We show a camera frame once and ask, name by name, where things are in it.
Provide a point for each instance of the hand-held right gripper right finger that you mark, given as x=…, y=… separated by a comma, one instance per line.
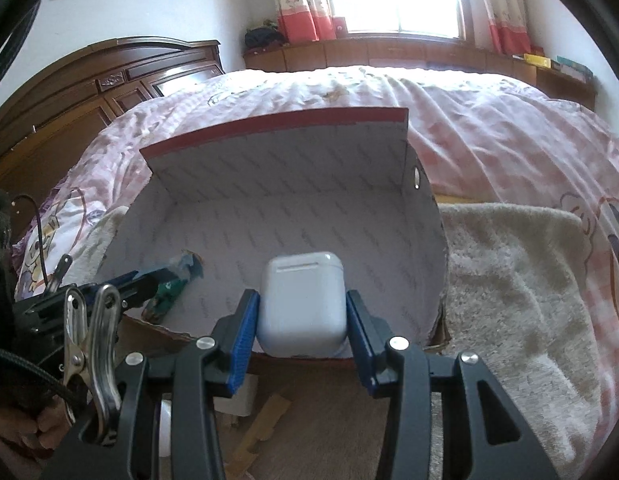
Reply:
x=362, y=347

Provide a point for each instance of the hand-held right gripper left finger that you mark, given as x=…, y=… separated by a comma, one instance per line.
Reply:
x=239, y=347

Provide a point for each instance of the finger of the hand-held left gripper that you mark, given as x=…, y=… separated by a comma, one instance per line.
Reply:
x=114, y=282
x=137, y=299

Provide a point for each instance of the green and blue toy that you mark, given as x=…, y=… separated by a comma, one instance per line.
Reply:
x=177, y=280

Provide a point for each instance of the white earbud case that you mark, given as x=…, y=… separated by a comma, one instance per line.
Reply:
x=302, y=305

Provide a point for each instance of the red cardboard box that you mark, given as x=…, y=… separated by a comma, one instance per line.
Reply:
x=289, y=200

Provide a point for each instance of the person's left hand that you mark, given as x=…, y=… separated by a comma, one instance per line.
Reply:
x=19, y=430

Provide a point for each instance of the white charger plug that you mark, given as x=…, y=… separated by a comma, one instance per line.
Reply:
x=239, y=401

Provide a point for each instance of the light wooden piece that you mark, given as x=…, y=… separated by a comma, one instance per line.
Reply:
x=262, y=427

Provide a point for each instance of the beige fleece towel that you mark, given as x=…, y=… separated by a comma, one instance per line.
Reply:
x=514, y=310

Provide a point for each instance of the dark wooden headboard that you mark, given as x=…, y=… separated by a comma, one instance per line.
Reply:
x=64, y=100

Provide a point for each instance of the pink checked quilt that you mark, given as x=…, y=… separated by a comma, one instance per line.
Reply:
x=489, y=135

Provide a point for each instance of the dark bag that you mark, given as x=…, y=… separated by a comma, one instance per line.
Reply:
x=263, y=37

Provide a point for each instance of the wooden window sill bench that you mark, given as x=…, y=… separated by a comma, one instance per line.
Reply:
x=389, y=52

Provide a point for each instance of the small pink box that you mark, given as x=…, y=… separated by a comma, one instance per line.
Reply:
x=340, y=26

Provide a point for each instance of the pink floral curtain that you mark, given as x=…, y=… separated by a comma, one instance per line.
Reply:
x=304, y=5
x=504, y=10

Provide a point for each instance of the yellow book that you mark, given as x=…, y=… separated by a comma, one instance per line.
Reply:
x=537, y=60

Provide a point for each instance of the green book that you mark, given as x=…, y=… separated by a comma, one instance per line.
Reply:
x=573, y=70

